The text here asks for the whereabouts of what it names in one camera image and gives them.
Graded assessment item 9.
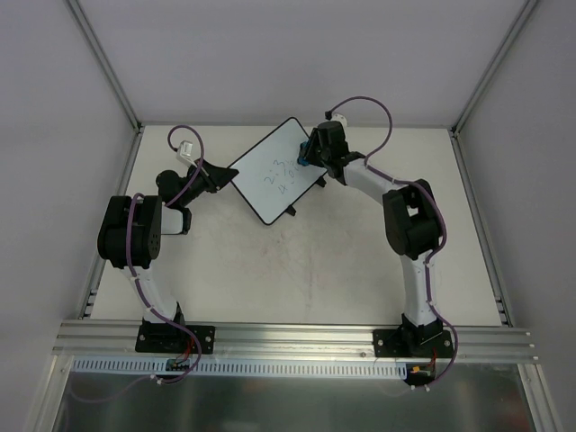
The left table edge rail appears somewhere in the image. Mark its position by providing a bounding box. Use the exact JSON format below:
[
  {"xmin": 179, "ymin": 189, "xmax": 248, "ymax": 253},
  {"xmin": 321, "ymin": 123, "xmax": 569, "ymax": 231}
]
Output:
[{"xmin": 75, "ymin": 126, "xmax": 144, "ymax": 320}]

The white slotted cable duct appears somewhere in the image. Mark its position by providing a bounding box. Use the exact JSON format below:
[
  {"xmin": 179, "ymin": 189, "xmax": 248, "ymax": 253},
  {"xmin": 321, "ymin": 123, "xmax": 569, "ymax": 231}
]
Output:
[{"xmin": 71, "ymin": 356, "xmax": 408, "ymax": 381}]

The table edge rail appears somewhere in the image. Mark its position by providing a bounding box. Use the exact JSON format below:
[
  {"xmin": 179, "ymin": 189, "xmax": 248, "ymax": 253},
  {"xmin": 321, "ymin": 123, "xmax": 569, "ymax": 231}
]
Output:
[
  {"xmin": 448, "ymin": 130, "xmax": 515, "ymax": 328},
  {"xmin": 75, "ymin": 126, "xmax": 144, "ymax": 320}
]

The aluminium mounting rail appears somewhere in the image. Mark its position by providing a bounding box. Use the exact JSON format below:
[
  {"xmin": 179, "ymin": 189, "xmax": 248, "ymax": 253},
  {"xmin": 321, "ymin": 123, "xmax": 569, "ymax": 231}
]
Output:
[{"xmin": 52, "ymin": 319, "xmax": 540, "ymax": 364}]

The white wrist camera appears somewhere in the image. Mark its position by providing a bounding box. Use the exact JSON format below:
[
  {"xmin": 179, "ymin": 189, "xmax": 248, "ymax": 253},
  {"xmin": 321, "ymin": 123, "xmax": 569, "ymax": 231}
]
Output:
[
  {"xmin": 325, "ymin": 111, "xmax": 347, "ymax": 128},
  {"xmin": 176, "ymin": 140, "xmax": 194, "ymax": 167}
]

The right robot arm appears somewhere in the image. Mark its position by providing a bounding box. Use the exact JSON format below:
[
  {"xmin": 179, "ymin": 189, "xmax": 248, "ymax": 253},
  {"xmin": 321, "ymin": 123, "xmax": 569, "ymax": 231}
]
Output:
[{"xmin": 298, "ymin": 121, "xmax": 446, "ymax": 356}]

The right table edge rail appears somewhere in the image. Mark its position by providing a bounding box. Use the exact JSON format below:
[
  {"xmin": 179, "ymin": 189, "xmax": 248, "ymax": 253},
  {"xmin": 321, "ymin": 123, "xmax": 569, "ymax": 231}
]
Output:
[{"xmin": 448, "ymin": 130, "xmax": 515, "ymax": 328}]

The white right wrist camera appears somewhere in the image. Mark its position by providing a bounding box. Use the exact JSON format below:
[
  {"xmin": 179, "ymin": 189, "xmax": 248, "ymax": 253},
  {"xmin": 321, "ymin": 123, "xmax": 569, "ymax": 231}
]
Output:
[{"xmin": 325, "ymin": 111, "xmax": 347, "ymax": 128}]

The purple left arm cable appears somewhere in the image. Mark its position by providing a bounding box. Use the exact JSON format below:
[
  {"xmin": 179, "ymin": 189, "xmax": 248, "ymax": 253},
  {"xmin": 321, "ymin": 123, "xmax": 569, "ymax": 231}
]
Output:
[{"xmin": 67, "ymin": 124, "xmax": 206, "ymax": 404}]

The aluminium frame post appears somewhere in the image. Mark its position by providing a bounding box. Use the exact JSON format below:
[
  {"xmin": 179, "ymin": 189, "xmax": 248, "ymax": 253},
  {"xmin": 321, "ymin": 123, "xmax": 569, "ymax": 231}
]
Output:
[
  {"xmin": 64, "ymin": 0, "xmax": 141, "ymax": 131},
  {"xmin": 451, "ymin": 0, "xmax": 540, "ymax": 135}
]

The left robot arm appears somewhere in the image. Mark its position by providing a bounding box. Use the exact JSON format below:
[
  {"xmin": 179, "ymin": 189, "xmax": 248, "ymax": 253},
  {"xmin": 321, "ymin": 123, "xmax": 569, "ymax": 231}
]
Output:
[{"xmin": 97, "ymin": 158, "xmax": 239, "ymax": 351}]

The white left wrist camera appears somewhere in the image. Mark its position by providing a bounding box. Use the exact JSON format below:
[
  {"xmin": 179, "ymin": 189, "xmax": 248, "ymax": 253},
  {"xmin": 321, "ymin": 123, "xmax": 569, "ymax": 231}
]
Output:
[{"xmin": 176, "ymin": 140, "xmax": 194, "ymax": 167}]

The white whiteboard with black frame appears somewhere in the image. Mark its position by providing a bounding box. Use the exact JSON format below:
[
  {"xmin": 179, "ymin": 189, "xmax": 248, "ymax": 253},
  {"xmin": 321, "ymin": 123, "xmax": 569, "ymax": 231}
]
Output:
[{"xmin": 230, "ymin": 117, "xmax": 326, "ymax": 226}]

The blue whiteboard eraser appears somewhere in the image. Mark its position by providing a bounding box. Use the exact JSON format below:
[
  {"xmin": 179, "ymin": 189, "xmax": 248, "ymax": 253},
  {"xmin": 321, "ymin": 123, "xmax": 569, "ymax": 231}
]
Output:
[{"xmin": 297, "ymin": 141, "xmax": 310, "ymax": 167}]

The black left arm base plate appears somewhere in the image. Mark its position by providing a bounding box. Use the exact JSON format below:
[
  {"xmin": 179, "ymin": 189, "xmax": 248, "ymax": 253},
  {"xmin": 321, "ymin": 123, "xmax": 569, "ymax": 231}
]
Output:
[{"xmin": 135, "ymin": 320, "xmax": 216, "ymax": 355}]

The right aluminium frame post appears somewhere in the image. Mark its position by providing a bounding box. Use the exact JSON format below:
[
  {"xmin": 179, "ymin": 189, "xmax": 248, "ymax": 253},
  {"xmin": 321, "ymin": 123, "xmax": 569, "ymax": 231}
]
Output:
[{"xmin": 451, "ymin": 0, "xmax": 540, "ymax": 135}]

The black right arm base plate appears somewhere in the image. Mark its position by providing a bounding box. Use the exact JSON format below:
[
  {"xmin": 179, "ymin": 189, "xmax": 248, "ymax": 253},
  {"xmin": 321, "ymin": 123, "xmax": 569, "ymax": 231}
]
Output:
[{"xmin": 372, "ymin": 328, "xmax": 455, "ymax": 359}]

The left aluminium frame post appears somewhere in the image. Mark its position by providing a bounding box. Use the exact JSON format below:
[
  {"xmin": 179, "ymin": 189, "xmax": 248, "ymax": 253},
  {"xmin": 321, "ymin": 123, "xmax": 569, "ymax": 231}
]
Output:
[{"xmin": 64, "ymin": 0, "xmax": 141, "ymax": 131}]

